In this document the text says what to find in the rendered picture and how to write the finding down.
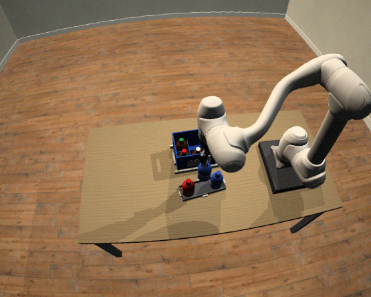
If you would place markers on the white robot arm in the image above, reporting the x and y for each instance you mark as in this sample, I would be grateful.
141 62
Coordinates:
348 98

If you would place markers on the brown bottle with red cap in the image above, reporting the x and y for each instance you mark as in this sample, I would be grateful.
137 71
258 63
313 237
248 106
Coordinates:
183 153

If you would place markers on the blue bottle with grey label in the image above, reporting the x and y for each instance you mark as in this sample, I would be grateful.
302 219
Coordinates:
216 180

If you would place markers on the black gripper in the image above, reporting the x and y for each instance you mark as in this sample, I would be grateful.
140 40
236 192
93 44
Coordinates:
205 152

